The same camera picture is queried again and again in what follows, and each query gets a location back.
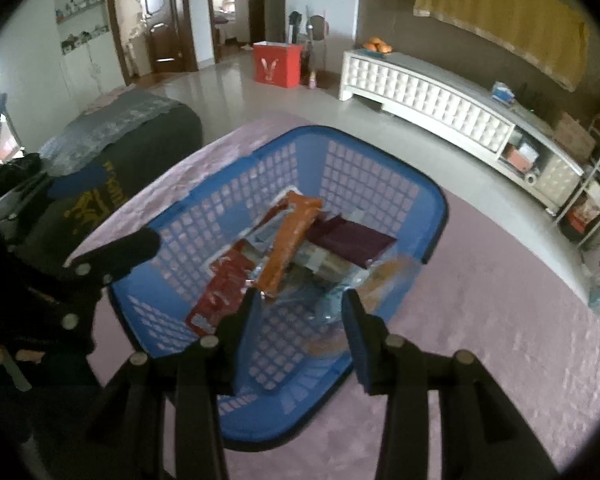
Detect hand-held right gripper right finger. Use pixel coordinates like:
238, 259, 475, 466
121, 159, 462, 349
341, 290, 561, 480

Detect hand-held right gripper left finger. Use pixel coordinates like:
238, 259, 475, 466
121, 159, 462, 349
85, 287, 261, 480

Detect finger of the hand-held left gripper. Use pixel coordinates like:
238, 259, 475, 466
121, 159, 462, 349
55, 227, 162, 356

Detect pile of snack packets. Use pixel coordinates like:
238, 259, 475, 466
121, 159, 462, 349
186, 189, 421, 356

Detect blue plastic basket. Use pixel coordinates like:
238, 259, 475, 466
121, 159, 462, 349
107, 125, 449, 453

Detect grey lace cloth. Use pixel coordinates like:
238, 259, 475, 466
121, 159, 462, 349
37, 91, 191, 176

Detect dark sofa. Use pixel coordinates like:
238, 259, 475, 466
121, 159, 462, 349
10, 87, 204, 266

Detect brown wooden door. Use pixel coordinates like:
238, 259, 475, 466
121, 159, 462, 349
140, 0, 186, 73

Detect red gift bag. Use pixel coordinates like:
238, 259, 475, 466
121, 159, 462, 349
252, 41, 305, 88

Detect orange box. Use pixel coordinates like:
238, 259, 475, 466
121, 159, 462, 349
507, 150, 536, 171

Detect white tufted TV cabinet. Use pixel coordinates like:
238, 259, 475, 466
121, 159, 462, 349
338, 49, 586, 213

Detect white metal rack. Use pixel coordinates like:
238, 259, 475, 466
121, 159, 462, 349
555, 130, 600, 241

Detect round-headed floor stand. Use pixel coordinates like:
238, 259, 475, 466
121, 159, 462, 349
286, 10, 331, 88

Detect oranges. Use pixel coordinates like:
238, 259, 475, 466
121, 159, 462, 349
362, 36, 394, 55

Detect cardboard box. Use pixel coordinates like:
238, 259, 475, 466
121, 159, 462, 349
552, 112, 597, 161

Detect yellow cloth cover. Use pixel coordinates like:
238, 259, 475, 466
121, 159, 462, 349
412, 0, 591, 92

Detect white wall cabinet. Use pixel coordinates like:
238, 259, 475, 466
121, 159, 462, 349
52, 0, 131, 111

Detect brown door frame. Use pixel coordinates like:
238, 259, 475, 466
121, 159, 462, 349
205, 0, 266, 63

